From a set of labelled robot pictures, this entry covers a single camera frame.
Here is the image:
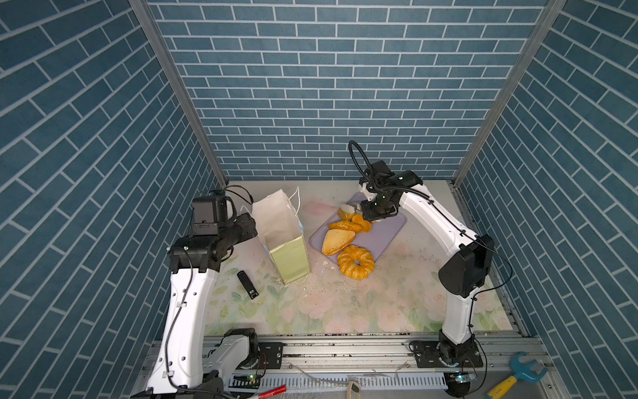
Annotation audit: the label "metal tongs with white tips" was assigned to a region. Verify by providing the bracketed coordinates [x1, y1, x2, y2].
[340, 203, 362, 219]

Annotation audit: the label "white paper gift bag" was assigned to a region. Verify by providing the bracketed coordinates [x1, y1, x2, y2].
[250, 187, 311, 285]

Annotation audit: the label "round brown bun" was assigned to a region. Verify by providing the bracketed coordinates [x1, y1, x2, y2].
[337, 204, 357, 220]

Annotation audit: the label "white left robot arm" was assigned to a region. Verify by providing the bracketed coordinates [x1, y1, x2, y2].
[132, 213, 258, 398]

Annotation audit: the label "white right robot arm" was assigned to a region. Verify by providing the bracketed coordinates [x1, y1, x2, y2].
[360, 161, 494, 367]

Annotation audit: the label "orange round flat bread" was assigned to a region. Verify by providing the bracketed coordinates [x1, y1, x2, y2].
[352, 214, 372, 233]

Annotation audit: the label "small croissant bread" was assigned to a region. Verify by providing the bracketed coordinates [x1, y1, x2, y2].
[329, 220, 363, 234]

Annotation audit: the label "triangular toast bread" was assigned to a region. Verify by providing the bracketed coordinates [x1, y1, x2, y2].
[321, 229, 357, 256]

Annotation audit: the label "lilac plastic tray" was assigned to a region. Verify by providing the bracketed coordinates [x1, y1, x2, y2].
[302, 201, 407, 264]

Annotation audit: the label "blue yellow toy wrench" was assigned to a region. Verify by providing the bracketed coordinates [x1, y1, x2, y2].
[485, 352, 548, 399]

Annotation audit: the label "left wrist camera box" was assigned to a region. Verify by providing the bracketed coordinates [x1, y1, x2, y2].
[191, 195, 236, 236]

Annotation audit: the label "ring shaped croissant bread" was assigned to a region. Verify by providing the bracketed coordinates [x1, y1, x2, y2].
[337, 245, 375, 280]

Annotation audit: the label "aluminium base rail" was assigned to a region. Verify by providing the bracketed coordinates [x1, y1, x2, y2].
[258, 332, 553, 372]

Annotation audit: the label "red handled tool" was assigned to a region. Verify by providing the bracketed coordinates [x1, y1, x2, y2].
[248, 385, 287, 399]

